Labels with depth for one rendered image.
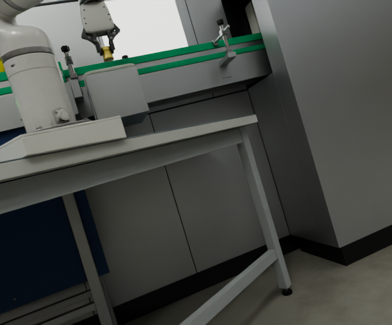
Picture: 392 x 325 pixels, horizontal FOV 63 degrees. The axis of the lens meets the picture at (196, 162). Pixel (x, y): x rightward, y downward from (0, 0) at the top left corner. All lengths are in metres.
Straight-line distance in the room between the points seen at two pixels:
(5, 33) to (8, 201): 0.38
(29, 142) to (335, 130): 1.22
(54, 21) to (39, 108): 0.91
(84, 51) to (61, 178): 0.93
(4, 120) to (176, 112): 0.76
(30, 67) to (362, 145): 1.34
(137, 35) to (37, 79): 0.91
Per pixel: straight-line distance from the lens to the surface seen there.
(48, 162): 0.75
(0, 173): 0.72
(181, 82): 1.44
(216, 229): 1.66
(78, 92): 1.29
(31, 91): 0.84
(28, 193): 0.77
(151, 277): 1.62
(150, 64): 1.46
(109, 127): 0.82
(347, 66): 1.66
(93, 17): 1.24
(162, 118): 1.60
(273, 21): 1.52
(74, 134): 0.77
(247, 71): 1.57
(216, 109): 1.69
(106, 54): 1.20
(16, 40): 0.88
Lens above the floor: 0.65
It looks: 1 degrees down
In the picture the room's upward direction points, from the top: 17 degrees counter-clockwise
